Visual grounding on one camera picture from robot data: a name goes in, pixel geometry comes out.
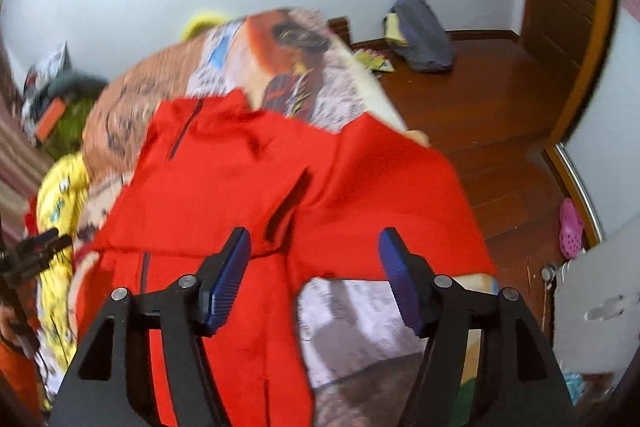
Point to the pink croc shoe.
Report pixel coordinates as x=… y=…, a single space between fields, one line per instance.
x=571 y=229

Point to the colourful packet on floor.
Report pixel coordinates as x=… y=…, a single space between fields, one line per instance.
x=373 y=60

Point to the wooden door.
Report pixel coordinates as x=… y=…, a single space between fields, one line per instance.
x=571 y=38

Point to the striped curtain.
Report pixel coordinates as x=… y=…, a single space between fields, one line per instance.
x=22 y=165

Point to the dark blue backpack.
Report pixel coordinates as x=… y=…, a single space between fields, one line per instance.
x=413 y=32

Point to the white cardboard box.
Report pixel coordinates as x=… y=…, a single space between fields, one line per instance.
x=596 y=306

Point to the red hooded sweatshirt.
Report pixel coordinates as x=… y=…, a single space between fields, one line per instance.
x=280 y=226

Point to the yellow round plush toy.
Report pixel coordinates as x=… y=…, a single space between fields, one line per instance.
x=200 y=23

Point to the printed newspaper pattern bedspread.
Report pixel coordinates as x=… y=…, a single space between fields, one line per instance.
x=280 y=61

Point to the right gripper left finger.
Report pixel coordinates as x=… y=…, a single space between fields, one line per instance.
x=110 y=381

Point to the yellow cartoon fleece blanket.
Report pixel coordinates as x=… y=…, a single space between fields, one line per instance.
x=59 y=205

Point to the person's left hand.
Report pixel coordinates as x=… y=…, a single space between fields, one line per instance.
x=11 y=329

